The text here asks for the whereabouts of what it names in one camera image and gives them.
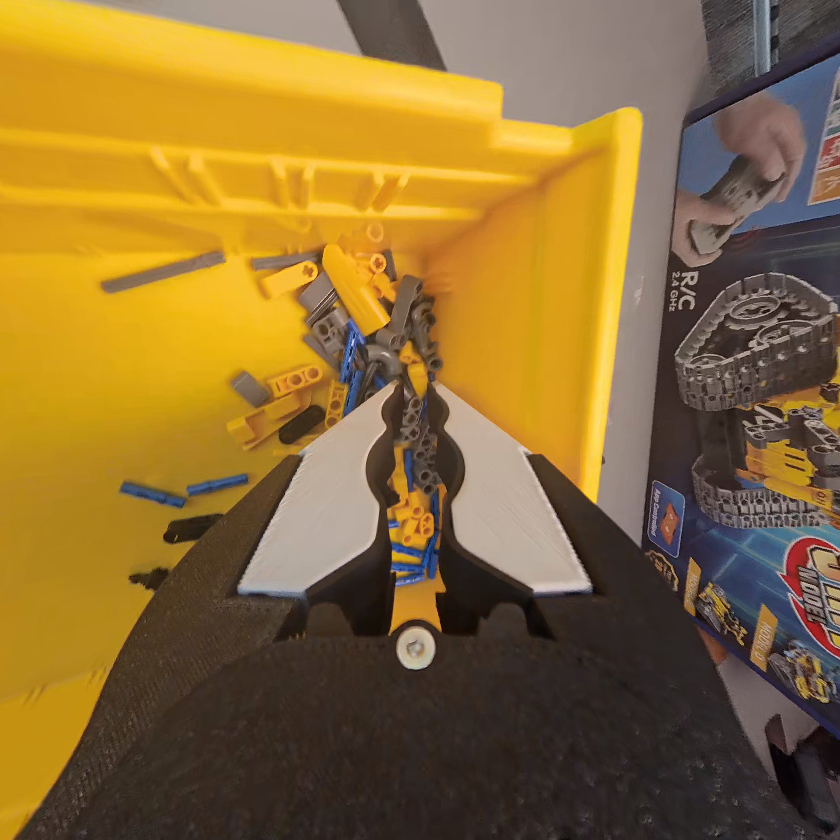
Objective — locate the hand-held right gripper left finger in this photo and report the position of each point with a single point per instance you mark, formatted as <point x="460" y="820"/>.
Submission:
<point x="315" y="525"/>

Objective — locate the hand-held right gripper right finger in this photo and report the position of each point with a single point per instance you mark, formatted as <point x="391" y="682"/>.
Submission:
<point x="512" y="525"/>

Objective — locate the yellow storage bin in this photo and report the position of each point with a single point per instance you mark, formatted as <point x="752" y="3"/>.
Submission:
<point x="131" y="394"/>

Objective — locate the heap of lego parts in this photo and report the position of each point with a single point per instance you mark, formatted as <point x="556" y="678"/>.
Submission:
<point x="354" y="295"/>

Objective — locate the blue printed toy box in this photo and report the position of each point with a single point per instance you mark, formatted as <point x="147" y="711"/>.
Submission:
<point x="754" y="394"/>

